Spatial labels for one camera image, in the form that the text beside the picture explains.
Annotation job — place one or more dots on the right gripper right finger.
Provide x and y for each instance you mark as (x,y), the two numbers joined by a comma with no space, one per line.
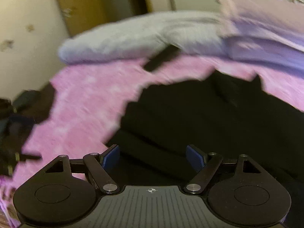
(205,166)

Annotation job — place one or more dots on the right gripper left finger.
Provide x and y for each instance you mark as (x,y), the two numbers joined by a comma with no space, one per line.
(98,166)

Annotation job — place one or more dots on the black zip jacket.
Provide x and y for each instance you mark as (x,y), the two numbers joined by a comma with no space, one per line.
(221,114)

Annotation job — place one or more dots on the pink rose bed sheet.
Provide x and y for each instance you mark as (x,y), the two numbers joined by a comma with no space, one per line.
(91,99)

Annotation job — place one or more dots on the black smartphone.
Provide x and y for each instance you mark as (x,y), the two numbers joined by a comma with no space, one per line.
(169,52)

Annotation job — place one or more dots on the striped white duvet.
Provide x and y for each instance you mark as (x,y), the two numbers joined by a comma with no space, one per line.
(193,32)

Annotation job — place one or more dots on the wooden door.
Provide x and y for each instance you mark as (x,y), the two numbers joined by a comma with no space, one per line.
(82,15)

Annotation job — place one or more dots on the lilac pillow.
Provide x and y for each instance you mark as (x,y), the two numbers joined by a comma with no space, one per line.
(265,31)

